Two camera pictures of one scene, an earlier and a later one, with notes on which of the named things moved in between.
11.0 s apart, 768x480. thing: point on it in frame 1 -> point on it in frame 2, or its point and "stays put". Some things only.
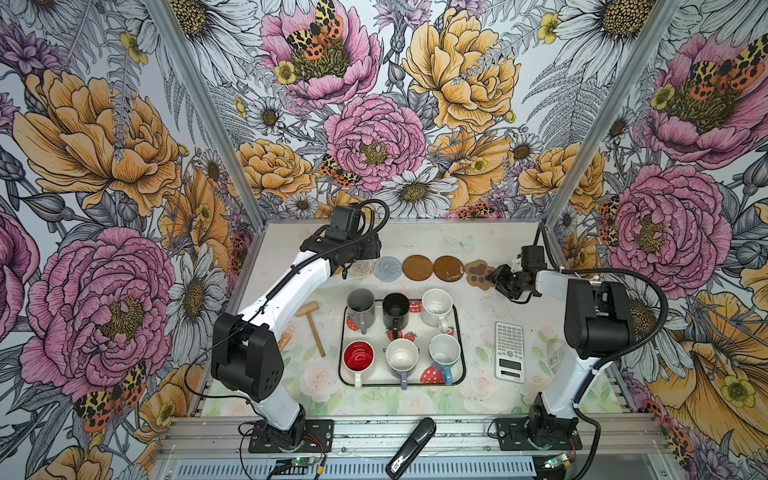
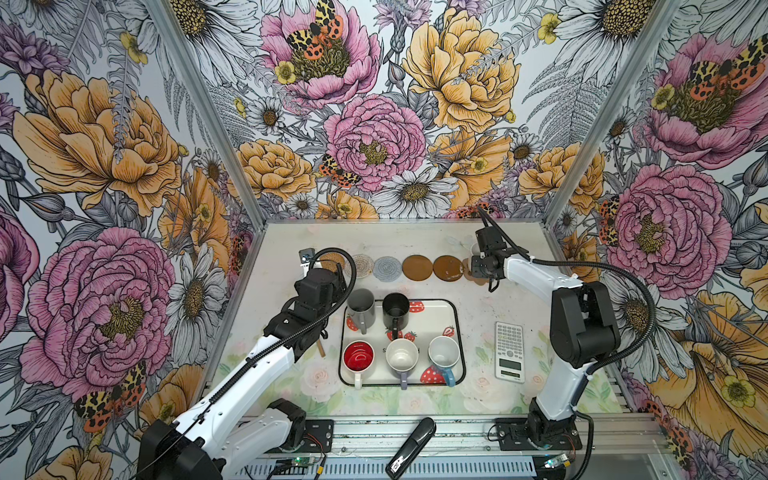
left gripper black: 372,250 -> 340,286
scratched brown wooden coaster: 448,268 stays put
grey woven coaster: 387,268 stays put
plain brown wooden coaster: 417,267 stays put
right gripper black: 499,276 -> 476,270
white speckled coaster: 361,268 stays put
